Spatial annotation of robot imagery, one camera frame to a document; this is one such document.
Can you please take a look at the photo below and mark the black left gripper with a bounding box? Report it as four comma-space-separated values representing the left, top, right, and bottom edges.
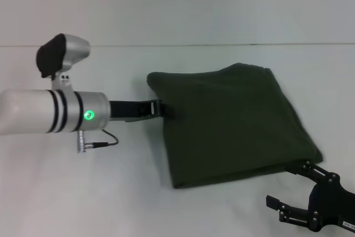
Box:
108, 99, 176, 123

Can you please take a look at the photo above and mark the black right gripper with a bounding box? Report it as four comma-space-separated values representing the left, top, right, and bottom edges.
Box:
265, 160, 355, 233

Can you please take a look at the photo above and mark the dark green t-shirt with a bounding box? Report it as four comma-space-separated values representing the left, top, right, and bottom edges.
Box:
145, 63, 324, 190

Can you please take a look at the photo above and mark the left arm cable with plug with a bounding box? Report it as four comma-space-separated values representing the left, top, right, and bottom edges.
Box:
76, 129, 119, 154

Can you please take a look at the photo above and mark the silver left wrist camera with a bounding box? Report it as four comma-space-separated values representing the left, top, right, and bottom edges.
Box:
35, 33, 91, 94

